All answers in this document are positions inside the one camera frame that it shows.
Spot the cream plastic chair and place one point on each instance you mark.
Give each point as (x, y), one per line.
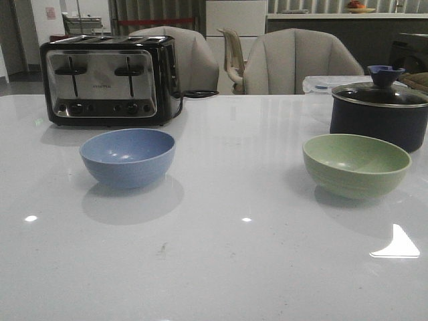
(234, 64)

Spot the clear plastic storage container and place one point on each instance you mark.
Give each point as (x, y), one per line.
(325, 84)

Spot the brown cushion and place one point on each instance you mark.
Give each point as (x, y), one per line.
(418, 81)

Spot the blue bowl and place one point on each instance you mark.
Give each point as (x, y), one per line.
(128, 158)

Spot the green bowl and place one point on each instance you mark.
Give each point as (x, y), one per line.
(355, 166)

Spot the white cabinet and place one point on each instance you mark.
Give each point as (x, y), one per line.
(247, 18)

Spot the beige upholstered chair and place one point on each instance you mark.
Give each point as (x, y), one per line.
(279, 61)
(197, 67)

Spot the black chrome four-slot toaster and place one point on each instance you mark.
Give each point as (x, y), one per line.
(111, 80)

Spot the fruit plate on counter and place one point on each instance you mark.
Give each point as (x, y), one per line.
(355, 6)

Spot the beige upholstered chair left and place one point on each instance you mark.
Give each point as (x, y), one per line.
(197, 67)

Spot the beige upholstered chair right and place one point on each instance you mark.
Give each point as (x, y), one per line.
(279, 61)

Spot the dark blue cooking pot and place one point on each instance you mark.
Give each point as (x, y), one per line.
(404, 126)

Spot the glass pot lid blue knob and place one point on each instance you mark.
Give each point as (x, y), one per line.
(381, 91)

